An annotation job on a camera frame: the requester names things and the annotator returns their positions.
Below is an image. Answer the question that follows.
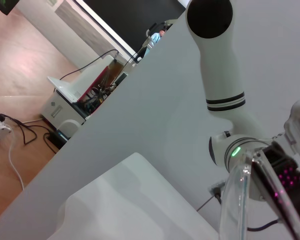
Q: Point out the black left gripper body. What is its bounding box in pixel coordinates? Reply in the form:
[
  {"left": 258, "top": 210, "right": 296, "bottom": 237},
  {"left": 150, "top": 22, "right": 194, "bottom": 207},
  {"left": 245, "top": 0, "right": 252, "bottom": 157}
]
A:
[{"left": 249, "top": 141, "right": 300, "bottom": 240}]

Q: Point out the grey socket with black plug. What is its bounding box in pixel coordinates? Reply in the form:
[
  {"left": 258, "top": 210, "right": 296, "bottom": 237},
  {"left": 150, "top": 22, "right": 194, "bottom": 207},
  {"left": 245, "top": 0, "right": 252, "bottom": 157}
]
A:
[{"left": 209, "top": 180, "right": 226, "bottom": 204}]

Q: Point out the person in blue shirt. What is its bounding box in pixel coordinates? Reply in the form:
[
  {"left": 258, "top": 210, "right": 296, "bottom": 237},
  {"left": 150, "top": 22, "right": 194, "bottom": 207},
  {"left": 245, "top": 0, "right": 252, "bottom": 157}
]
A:
[{"left": 142, "top": 29, "right": 166, "bottom": 60}]

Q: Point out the large black screen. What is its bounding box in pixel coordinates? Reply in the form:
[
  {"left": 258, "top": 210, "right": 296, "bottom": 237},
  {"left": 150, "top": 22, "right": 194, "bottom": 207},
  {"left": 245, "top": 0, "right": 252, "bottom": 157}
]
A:
[{"left": 82, "top": 0, "right": 187, "bottom": 55}]

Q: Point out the white equipment cabinet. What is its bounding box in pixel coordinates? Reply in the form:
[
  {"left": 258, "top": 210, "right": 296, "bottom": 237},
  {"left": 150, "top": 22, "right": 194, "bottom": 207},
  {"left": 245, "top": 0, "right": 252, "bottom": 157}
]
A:
[{"left": 41, "top": 53, "right": 141, "bottom": 139}]

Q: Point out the black power brick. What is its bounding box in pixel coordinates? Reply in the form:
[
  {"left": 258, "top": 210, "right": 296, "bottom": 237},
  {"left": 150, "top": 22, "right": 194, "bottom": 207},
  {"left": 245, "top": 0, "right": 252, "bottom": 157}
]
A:
[{"left": 43, "top": 129, "right": 69, "bottom": 154}]

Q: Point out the dark screen with green glow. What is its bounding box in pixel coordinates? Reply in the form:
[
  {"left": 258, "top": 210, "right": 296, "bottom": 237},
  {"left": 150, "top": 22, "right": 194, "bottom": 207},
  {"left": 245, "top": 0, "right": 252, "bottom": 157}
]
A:
[{"left": 0, "top": 0, "right": 20, "bottom": 16}]

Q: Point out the left wrist cable with plug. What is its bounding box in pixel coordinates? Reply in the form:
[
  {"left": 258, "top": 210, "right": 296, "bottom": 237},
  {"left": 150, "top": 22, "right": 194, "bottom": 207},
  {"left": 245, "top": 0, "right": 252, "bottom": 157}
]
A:
[{"left": 247, "top": 218, "right": 284, "bottom": 233}]

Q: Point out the red electronics rack with wires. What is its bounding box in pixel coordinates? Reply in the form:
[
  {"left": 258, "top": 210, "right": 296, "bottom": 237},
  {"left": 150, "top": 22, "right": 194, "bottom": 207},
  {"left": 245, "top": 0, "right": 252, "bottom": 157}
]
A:
[{"left": 77, "top": 59, "right": 121, "bottom": 118}]

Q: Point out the thin black cabinet cable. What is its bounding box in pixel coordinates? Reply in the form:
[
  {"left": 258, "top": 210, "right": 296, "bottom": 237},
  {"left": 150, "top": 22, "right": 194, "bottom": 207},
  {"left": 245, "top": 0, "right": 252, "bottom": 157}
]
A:
[{"left": 59, "top": 49, "right": 121, "bottom": 81}]

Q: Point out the white floor cable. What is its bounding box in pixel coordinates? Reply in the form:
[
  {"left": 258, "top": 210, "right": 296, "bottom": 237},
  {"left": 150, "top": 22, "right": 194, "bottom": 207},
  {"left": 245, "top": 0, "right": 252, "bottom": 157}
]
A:
[{"left": 8, "top": 126, "right": 26, "bottom": 191}]

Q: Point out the black floor cable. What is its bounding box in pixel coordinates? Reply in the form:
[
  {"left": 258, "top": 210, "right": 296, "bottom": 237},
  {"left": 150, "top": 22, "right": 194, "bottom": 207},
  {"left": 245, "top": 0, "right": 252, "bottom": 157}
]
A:
[{"left": 0, "top": 62, "right": 52, "bottom": 146}]

